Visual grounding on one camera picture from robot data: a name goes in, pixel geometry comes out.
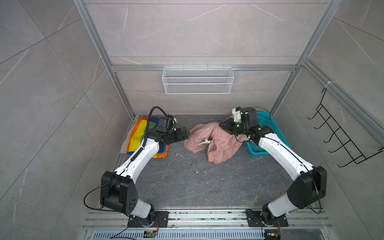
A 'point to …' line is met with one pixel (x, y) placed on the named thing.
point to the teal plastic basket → (265, 119)
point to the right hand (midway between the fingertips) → (219, 123)
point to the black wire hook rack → (348, 149)
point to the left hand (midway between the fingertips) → (184, 132)
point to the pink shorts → (210, 137)
